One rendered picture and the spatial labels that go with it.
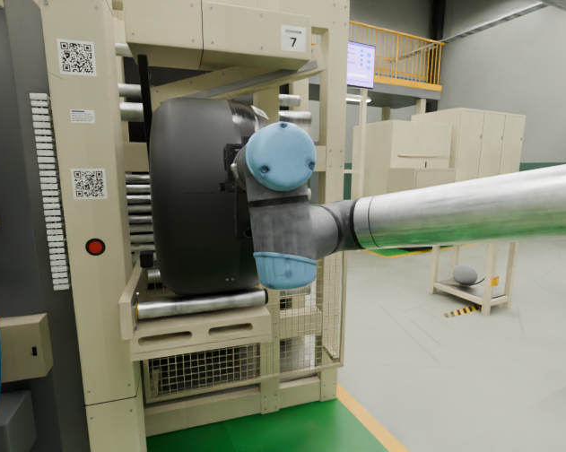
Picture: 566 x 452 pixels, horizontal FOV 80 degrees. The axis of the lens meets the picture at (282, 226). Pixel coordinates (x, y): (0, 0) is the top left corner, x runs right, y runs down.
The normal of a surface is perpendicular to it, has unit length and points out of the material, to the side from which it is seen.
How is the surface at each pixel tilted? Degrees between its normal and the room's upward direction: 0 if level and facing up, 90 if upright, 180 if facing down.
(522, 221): 107
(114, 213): 90
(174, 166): 70
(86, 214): 90
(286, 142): 83
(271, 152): 83
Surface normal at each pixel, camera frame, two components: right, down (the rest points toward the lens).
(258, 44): 0.29, 0.17
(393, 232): -0.54, 0.47
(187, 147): 0.25, -0.32
